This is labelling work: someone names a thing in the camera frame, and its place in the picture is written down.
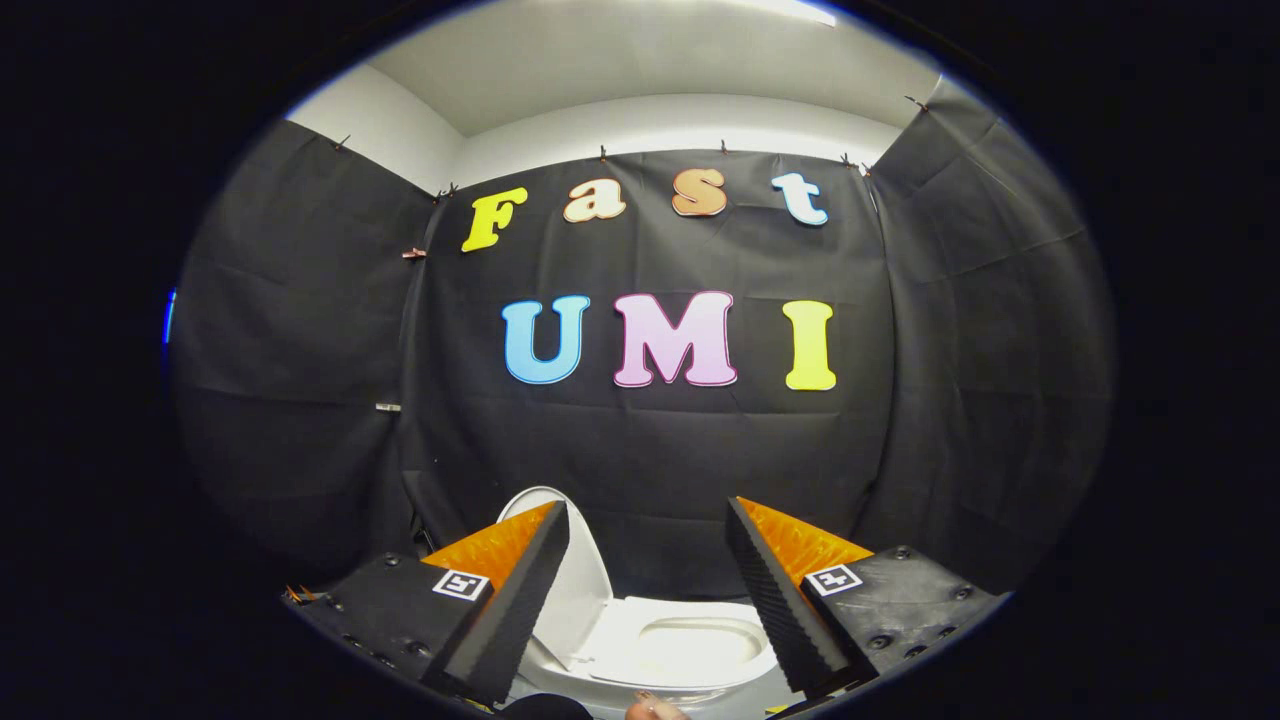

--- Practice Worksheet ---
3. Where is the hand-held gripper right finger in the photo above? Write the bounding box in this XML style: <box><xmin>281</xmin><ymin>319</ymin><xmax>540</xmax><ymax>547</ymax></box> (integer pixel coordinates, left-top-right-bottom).
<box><xmin>725</xmin><ymin>496</ymin><xmax>1006</xmax><ymax>698</ymax></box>

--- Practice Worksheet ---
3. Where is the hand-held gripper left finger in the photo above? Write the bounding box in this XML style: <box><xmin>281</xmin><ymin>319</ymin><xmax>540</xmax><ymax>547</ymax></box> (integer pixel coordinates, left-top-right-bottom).
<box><xmin>285</xmin><ymin>500</ymin><xmax>571</xmax><ymax>706</ymax></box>

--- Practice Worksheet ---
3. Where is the black backdrop cloth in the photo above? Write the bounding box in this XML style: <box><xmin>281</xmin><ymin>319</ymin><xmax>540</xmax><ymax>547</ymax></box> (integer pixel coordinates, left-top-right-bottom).
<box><xmin>168</xmin><ymin>75</ymin><xmax>1117</xmax><ymax>601</ymax></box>

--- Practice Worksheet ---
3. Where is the white toilet seat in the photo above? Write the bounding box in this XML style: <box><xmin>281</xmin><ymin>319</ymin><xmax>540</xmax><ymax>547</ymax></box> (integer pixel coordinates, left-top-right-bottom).
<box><xmin>572</xmin><ymin>597</ymin><xmax>782</xmax><ymax>692</ymax></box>

